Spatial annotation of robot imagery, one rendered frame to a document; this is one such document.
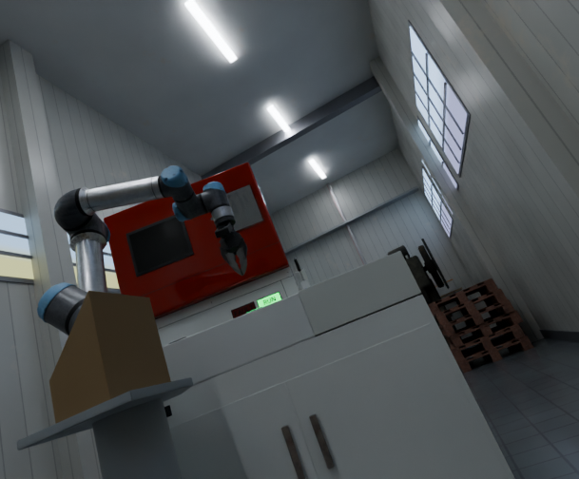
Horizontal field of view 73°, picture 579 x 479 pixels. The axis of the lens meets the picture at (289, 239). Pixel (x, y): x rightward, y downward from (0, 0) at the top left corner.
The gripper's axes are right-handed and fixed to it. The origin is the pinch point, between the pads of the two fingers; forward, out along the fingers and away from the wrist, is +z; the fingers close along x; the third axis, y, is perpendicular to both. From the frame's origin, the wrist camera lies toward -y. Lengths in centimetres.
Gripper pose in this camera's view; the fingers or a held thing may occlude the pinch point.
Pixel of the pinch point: (241, 271)
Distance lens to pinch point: 132.1
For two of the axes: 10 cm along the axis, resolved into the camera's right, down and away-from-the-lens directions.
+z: 3.5, 8.8, -3.2
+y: 1.0, 3.1, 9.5
